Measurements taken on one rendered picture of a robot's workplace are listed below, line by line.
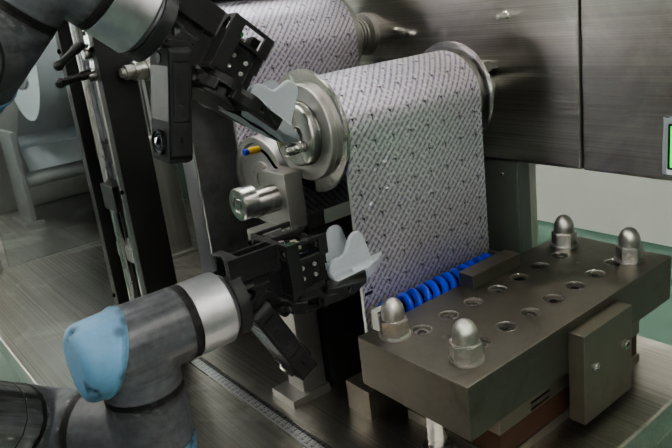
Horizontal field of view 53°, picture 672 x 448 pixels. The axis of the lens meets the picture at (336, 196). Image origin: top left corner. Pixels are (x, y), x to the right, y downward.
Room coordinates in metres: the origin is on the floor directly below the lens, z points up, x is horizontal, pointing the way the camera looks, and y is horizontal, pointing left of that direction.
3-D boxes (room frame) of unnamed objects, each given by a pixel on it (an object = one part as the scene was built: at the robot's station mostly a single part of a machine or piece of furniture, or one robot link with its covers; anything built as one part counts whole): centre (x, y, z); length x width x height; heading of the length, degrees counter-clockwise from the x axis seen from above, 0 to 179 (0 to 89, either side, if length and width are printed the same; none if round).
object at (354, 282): (0.69, 0.02, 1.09); 0.09 x 0.05 x 0.02; 126
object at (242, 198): (0.77, 0.11, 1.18); 0.04 x 0.02 x 0.04; 37
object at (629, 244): (0.80, -0.37, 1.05); 0.04 x 0.04 x 0.04
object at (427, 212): (0.81, -0.11, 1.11); 0.23 x 0.01 x 0.18; 127
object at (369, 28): (1.16, -0.06, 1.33); 0.07 x 0.07 x 0.07; 37
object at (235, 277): (0.67, 0.08, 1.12); 0.12 x 0.08 x 0.09; 127
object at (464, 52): (0.94, -0.18, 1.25); 0.15 x 0.01 x 0.15; 37
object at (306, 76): (0.79, 0.02, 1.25); 0.15 x 0.01 x 0.15; 37
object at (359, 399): (0.81, -0.11, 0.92); 0.28 x 0.04 x 0.04; 127
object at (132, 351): (0.57, 0.21, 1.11); 0.11 x 0.08 x 0.09; 127
